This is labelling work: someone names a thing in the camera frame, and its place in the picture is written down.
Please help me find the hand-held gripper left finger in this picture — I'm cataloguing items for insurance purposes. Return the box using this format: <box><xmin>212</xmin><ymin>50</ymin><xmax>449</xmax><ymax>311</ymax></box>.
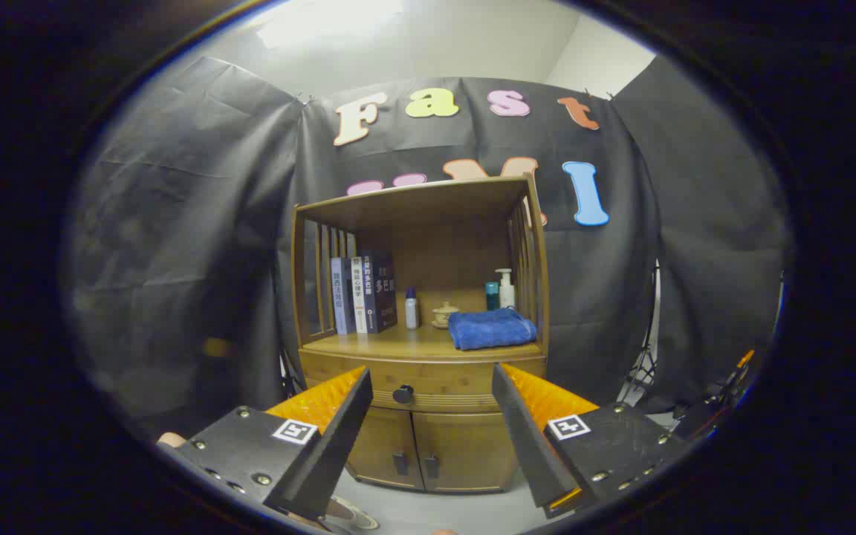
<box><xmin>157</xmin><ymin>366</ymin><xmax>374</xmax><ymax>522</ymax></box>

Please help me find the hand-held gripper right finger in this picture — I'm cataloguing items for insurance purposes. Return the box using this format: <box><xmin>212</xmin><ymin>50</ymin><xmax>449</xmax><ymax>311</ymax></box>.
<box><xmin>492</xmin><ymin>363</ymin><xmax>689</xmax><ymax>519</ymax></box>

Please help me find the wooden drawer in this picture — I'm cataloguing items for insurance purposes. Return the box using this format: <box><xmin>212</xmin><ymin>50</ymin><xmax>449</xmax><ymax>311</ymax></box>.
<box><xmin>299</xmin><ymin>349</ymin><xmax>548</xmax><ymax>415</ymax></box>

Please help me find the wooden cabinet door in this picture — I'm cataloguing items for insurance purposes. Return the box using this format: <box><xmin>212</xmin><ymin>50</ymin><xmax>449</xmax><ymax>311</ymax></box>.
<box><xmin>346</xmin><ymin>407</ymin><xmax>425</xmax><ymax>491</ymax></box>
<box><xmin>413</xmin><ymin>411</ymin><xmax>522</xmax><ymax>493</ymax></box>

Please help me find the wooden countertop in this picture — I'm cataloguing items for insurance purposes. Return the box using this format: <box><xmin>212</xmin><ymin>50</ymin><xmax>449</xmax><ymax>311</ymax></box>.
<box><xmin>302</xmin><ymin>323</ymin><xmax>546</xmax><ymax>363</ymax></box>

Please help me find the wooden cabinet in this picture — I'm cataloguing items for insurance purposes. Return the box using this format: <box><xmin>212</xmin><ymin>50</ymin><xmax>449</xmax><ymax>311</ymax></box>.
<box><xmin>291</xmin><ymin>175</ymin><xmax>550</xmax><ymax>495</ymax></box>

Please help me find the blue folded towel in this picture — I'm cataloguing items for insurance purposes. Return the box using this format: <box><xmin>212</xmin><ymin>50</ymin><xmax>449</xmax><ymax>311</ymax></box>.
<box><xmin>447</xmin><ymin>308</ymin><xmax>538</xmax><ymax>351</ymax></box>

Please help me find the light blue book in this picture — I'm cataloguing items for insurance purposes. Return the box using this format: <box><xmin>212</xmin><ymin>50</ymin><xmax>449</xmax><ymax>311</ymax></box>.
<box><xmin>330</xmin><ymin>256</ymin><xmax>356</xmax><ymax>335</ymax></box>

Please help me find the white book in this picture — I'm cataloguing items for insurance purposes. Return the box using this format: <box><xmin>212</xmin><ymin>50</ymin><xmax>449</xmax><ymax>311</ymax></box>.
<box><xmin>351</xmin><ymin>256</ymin><xmax>369</xmax><ymax>334</ymax></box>

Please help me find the dark blue book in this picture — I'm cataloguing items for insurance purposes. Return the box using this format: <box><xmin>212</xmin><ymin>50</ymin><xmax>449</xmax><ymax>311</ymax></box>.
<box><xmin>361</xmin><ymin>253</ymin><xmax>399</xmax><ymax>334</ymax></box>

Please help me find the black equipment with orange tip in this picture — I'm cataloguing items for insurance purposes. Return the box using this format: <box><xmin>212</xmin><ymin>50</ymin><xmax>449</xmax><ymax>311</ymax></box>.
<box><xmin>673</xmin><ymin>349</ymin><xmax>759</xmax><ymax>439</ymax></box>

